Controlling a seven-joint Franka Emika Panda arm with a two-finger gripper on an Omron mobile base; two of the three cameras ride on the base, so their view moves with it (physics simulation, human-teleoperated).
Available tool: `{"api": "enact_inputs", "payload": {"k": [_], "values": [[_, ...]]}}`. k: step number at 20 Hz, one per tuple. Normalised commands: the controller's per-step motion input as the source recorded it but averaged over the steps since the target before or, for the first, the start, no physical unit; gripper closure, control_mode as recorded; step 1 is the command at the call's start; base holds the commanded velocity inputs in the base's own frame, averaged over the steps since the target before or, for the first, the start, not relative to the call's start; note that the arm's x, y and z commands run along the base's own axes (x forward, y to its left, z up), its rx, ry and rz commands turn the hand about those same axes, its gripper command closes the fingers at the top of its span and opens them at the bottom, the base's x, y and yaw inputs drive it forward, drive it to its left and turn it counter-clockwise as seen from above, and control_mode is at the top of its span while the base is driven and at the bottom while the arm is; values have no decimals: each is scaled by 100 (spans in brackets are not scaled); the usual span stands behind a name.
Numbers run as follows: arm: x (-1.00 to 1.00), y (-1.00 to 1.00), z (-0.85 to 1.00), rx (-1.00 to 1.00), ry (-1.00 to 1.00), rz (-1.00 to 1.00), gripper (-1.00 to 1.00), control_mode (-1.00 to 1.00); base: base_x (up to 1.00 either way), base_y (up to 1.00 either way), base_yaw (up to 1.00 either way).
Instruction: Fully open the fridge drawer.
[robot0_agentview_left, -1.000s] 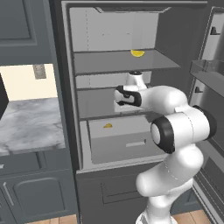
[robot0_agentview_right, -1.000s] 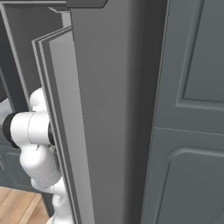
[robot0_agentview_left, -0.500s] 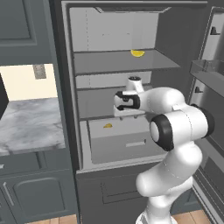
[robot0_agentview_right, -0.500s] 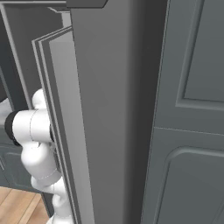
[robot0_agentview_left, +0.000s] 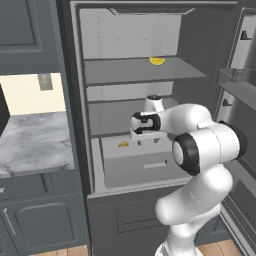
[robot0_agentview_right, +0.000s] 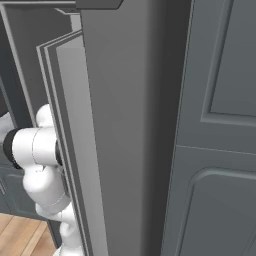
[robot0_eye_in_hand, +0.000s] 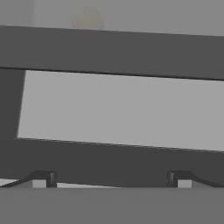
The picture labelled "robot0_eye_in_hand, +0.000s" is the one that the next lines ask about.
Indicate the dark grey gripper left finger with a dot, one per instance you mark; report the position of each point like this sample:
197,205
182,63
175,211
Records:
43,176

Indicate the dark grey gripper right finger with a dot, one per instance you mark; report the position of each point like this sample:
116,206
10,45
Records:
180,175

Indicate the dark grey fridge drawer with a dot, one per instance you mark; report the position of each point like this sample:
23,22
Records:
116,52

